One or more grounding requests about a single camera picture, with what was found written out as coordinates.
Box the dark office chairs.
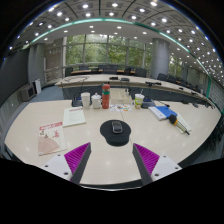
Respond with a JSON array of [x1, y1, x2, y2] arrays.
[[64, 64, 208, 91]]

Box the red bottle with green band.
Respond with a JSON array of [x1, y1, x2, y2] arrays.
[[101, 83, 111, 110]]

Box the red white magazine with fan picture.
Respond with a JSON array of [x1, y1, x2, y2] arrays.
[[37, 121, 68, 157]]

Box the white lidded mug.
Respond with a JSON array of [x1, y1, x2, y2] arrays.
[[90, 92, 102, 110]]

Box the beige desk organiser tray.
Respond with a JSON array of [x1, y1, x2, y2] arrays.
[[109, 88, 134, 105]]

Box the green printed paper cup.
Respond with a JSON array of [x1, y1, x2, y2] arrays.
[[134, 93, 146, 110]]

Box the black mouse pad with wrist rest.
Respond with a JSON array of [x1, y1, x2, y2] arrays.
[[99, 119, 132, 147]]

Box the long curved conference table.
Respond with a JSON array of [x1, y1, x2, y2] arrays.
[[54, 73, 214, 108]]

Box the blue and white book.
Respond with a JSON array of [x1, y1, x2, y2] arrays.
[[147, 105, 179, 121]]

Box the black computer mouse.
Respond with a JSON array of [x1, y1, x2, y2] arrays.
[[111, 120, 124, 135]]

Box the black yellow handheld microphone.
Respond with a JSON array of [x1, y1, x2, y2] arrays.
[[168, 114, 191, 136]]

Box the ceiling lights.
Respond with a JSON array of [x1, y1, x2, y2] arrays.
[[6, 0, 224, 84]]

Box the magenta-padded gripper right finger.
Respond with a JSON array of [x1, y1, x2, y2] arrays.
[[131, 142, 183, 186]]

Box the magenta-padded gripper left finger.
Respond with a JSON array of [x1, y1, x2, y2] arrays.
[[42, 142, 92, 185]]

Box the stack of white paper cups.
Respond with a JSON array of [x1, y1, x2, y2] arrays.
[[80, 91, 91, 110]]

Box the white booklet with red title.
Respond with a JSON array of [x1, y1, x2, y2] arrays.
[[62, 106, 87, 128]]

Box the colourful sticker sheet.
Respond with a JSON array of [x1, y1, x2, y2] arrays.
[[109, 103, 133, 113]]

